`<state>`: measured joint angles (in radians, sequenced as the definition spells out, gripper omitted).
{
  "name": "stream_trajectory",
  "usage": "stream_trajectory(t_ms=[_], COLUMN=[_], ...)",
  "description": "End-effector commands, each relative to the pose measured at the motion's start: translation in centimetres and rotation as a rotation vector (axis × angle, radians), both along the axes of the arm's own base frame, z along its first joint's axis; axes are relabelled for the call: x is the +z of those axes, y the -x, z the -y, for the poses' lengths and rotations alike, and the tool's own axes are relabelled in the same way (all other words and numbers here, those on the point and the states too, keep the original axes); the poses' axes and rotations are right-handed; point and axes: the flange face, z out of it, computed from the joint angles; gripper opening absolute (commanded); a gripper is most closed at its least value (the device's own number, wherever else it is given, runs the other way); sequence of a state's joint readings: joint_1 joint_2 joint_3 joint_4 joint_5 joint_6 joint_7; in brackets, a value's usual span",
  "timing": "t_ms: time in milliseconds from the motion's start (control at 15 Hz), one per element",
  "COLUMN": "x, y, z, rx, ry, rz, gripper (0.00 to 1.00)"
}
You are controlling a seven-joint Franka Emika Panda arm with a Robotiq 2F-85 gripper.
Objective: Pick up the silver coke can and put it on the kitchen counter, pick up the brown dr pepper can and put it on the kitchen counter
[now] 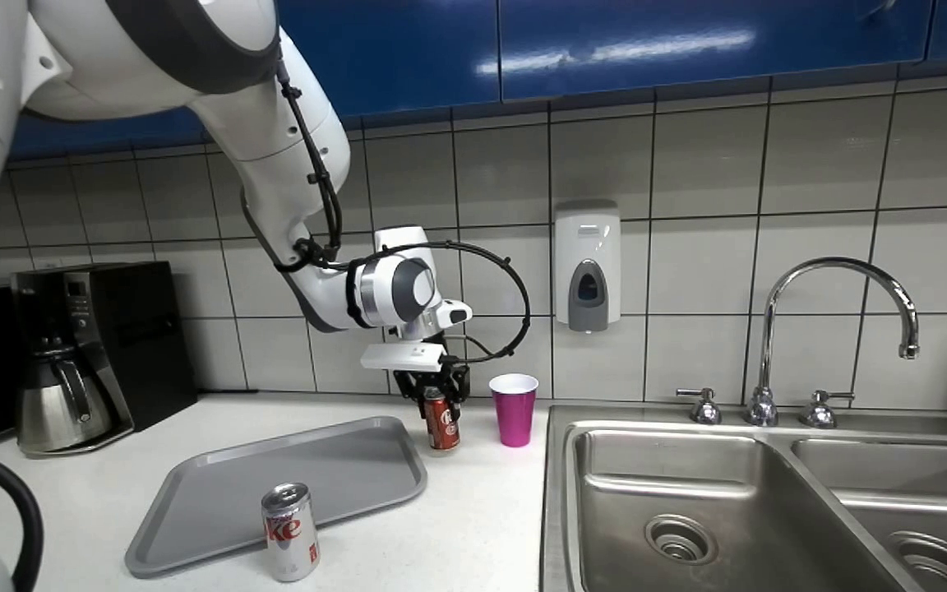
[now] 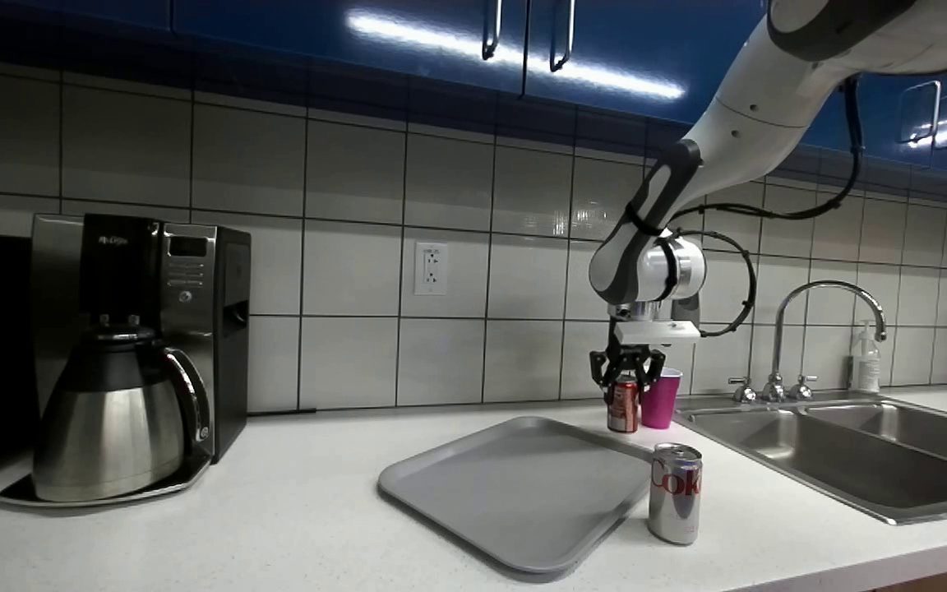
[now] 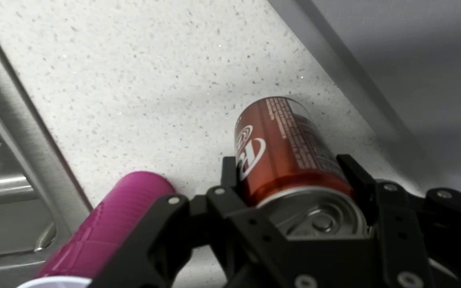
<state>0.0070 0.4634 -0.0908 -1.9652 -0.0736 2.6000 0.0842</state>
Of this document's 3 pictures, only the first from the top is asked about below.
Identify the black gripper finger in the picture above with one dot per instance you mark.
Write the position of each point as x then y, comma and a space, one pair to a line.
423, 397
459, 391

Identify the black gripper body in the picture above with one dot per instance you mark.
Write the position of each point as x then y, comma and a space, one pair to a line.
440, 382

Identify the brown soda can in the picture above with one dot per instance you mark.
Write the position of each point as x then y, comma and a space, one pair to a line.
443, 421

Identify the silver diet coke can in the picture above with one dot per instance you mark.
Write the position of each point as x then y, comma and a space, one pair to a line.
292, 530

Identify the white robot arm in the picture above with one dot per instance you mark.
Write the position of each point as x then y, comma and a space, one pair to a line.
238, 69

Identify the pink plastic cup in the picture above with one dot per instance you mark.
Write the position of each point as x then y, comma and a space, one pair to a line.
514, 398

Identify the white soap dispenser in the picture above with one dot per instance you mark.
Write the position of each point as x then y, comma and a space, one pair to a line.
586, 266

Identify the stainless steel double sink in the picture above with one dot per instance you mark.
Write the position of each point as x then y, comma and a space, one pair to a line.
649, 500

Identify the black coffee maker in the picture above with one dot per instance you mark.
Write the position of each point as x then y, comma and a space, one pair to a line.
122, 322

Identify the chrome sink faucet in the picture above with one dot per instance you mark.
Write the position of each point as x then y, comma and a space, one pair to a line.
809, 357

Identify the blue upper cabinets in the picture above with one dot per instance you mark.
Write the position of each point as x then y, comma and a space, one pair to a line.
395, 57

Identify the steel coffee carafe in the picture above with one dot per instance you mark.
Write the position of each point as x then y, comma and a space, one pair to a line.
62, 404

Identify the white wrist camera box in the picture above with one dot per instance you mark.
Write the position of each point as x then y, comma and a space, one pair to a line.
402, 357

